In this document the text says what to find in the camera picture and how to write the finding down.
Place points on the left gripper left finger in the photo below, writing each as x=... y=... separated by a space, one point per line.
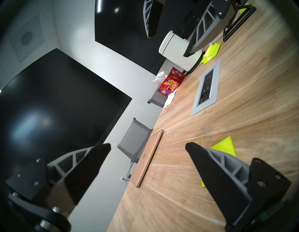
x=79 y=168

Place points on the black laptop stand frame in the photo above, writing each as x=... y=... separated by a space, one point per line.
x=241 y=22

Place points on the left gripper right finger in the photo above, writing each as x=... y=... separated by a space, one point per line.
x=222 y=182

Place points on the rose gold closed laptop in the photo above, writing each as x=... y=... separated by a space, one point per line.
x=146 y=161

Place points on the grey table power outlet box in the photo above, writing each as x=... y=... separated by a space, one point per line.
x=205 y=87

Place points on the flat yellow sticky note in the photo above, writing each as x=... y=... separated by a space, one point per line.
x=244 y=9

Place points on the large black wall television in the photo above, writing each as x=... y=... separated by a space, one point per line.
x=126 y=35

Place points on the black video sound bar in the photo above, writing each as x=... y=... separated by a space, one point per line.
x=189 y=25

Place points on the yellow sticky note pad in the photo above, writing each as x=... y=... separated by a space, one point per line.
x=225 y=146

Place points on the grey mesh office chair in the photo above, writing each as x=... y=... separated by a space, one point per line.
x=157 y=99
x=133 y=140

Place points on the colourful floral tissue box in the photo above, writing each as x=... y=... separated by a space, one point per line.
x=170 y=84

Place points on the white cylindrical trash bin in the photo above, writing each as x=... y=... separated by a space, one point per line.
x=175 y=49

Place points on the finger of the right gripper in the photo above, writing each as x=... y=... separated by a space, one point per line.
x=153 y=21
x=205 y=30

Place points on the white paper napkin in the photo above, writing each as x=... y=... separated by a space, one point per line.
x=168 y=101

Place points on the black curved computer monitor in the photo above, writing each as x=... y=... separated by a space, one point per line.
x=58 y=98

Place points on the pile of loose yellow notes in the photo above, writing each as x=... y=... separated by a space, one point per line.
x=211 y=52

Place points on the round grey ceiling speaker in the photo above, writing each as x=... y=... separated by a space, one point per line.
x=26 y=38

